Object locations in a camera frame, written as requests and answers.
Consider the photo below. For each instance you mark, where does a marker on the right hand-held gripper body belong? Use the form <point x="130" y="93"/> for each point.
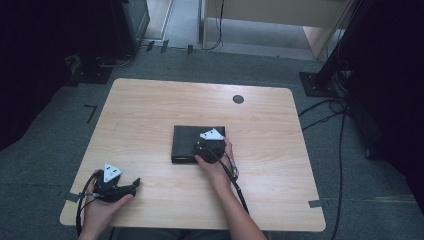
<point x="210" y="148"/>

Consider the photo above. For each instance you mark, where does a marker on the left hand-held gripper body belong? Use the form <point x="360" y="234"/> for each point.
<point x="108" y="190"/>

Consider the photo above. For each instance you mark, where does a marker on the black cloth with yellow lining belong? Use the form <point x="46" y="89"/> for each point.
<point x="185" y="143"/>

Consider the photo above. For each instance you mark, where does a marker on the person's right hand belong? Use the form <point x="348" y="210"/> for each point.
<point x="216" y="170"/>

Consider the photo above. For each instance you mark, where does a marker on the person's left hand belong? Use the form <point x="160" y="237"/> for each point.
<point x="100" y="213"/>

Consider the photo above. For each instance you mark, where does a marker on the grey tape piece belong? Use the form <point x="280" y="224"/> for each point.
<point x="72" y="197"/>
<point x="315" y="203"/>

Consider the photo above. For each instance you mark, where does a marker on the person's legs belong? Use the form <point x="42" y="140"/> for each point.
<point x="166" y="235"/>

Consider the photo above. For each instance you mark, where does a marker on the round dark table grommet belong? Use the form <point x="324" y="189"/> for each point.
<point x="238" y="99"/>

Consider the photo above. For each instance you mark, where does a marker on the black corner floor tape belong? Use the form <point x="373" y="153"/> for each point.
<point x="90" y="111"/>

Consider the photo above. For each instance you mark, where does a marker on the black floor tape strip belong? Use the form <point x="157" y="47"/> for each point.
<point x="164" y="46"/>
<point x="190" y="49"/>
<point x="150" y="46"/>

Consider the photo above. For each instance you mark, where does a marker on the dark curtain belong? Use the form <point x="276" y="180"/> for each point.
<point x="390" y="83"/>
<point x="30" y="66"/>

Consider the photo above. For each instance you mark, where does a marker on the dark cabinet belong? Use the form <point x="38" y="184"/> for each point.
<point x="131" y="23"/>

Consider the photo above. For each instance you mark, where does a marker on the light wooden desk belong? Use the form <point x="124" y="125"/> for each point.
<point x="276" y="15"/>

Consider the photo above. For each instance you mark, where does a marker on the black stand base plate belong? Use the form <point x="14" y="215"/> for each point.
<point x="91" y="75"/>
<point x="315" y="85"/>

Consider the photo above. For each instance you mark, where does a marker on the black slanted stand post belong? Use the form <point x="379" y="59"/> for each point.
<point x="340" y="43"/>

